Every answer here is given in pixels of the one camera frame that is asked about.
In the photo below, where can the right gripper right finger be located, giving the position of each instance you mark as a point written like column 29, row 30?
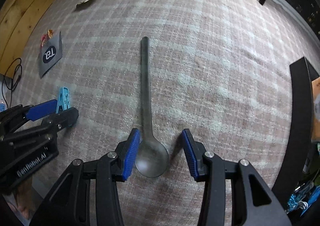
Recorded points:
column 253, row 202

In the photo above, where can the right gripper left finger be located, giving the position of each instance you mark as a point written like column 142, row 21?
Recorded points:
column 67, row 202

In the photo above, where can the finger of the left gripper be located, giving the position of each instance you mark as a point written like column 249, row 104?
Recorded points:
column 41, row 110
column 61, row 120

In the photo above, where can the blue plastic clothespin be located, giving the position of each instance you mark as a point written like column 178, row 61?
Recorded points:
column 63, row 100

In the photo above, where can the grey Ta sachet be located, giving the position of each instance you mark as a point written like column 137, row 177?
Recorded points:
column 50, row 54

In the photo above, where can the metal spoon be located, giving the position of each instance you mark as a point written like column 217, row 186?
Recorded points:
column 152, row 158

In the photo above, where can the blue wet wipes pack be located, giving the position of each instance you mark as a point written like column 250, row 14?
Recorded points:
column 302, row 198

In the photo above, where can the person's left hand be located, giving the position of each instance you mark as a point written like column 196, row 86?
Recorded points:
column 24, row 201

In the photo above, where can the black storage box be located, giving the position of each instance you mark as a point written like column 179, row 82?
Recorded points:
column 299, row 142

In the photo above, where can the pine wood plank panel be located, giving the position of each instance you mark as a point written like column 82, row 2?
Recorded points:
column 18, row 20

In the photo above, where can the orange white tissue pack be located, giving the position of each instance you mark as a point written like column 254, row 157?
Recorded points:
column 316, row 110

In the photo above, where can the pink plaid tablecloth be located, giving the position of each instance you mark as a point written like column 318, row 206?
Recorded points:
column 218, row 67

